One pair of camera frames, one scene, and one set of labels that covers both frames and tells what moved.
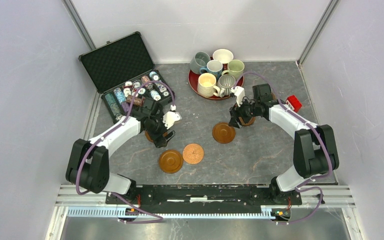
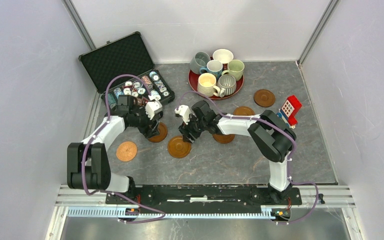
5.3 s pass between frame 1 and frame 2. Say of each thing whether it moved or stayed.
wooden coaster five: moved
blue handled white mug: stayed
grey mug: stayed
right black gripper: moved
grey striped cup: stayed
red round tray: stayed
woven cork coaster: moved
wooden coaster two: stayed
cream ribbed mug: stayed
